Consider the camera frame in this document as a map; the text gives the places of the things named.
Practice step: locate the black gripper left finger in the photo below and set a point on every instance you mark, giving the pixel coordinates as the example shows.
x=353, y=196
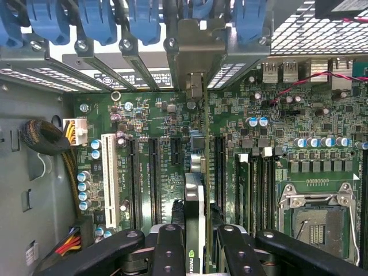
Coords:
x=168, y=253

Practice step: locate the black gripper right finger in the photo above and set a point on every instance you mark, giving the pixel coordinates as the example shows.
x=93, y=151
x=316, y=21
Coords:
x=240, y=256

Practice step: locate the black RAM slot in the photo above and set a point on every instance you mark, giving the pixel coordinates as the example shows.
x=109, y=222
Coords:
x=365, y=201
x=273, y=189
x=265, y=195
x=254, y=195

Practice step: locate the CPU socket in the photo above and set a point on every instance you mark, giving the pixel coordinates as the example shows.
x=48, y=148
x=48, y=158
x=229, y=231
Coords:
x=319, y=227

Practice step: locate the white PCI expansion slot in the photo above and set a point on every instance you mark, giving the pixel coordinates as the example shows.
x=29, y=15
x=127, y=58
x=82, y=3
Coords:
x=109, y=178

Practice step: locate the short black expansion slot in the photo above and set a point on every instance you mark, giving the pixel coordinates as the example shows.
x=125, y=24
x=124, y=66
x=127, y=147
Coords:
x=176, y=151

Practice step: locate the green Dell motherboard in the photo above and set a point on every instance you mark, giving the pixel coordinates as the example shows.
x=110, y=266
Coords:
x=230, y=120

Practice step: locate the grey power supply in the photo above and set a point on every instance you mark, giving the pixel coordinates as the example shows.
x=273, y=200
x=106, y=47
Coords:
x=17, y=201

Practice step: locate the metal USB port stack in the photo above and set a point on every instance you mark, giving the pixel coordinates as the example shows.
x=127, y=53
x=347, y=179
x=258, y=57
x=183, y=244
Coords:
x=270, y=73
x=291, y=73

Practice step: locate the teal serial port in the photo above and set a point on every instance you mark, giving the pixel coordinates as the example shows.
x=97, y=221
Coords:
x=361, y=69

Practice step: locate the blue card retention clip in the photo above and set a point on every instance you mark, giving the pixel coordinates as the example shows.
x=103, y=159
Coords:
x=97, y=20
x=202, y=8
x=10, y=26
x=145, y=20
x=248, y=20
x=47, y=20

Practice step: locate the open grey PC case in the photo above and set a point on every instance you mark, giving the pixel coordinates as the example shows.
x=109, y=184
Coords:
x=17, y=54

